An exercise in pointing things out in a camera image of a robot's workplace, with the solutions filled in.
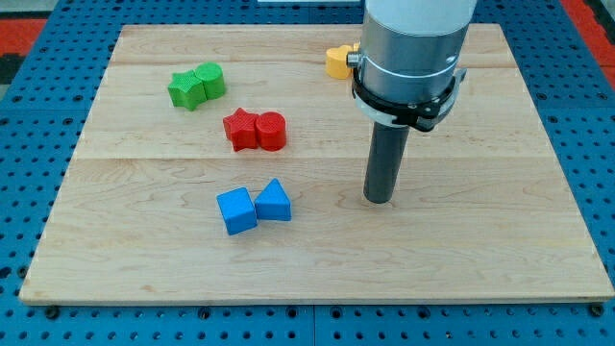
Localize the blue triangle block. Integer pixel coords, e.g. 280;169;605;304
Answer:
255;178;292;221

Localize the red cylinder block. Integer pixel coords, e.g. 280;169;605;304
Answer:
255;111;286;151

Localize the blue cube block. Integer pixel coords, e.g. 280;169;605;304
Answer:
216;186;258;235

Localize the light wooden board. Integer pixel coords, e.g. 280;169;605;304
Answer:
19;24;614;306

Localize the green star block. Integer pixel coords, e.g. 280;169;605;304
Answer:
167;70;208;111

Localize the green cylinder block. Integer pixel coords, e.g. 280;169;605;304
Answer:
194;62;226;100

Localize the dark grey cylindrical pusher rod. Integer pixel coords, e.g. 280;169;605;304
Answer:
363;123;409;204

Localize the red star block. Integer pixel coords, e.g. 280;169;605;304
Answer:
223;108;258;152

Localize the yellow heart block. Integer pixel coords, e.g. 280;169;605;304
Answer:
325;45;353;80

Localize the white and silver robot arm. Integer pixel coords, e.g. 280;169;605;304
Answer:
346;0;477;132

